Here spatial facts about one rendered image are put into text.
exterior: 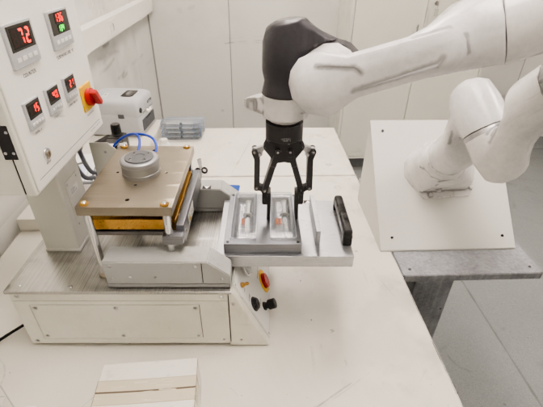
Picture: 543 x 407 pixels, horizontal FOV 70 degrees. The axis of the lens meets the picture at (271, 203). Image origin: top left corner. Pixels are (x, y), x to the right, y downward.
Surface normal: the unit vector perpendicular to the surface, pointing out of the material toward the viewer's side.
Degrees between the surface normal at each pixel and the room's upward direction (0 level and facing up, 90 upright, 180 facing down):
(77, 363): 0
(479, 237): 45
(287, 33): 82
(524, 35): 102
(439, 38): 66
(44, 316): 90
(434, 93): 90
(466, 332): 0
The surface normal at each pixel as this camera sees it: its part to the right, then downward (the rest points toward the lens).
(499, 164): -0.61, 0.44
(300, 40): 0.38, 0.50
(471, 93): -0.57, -0.20
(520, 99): -0.97, 0.07
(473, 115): -0.75, 0.15
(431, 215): 0.04, -0.20
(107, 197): 0.01, -0.83
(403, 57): -0.15, 0.53
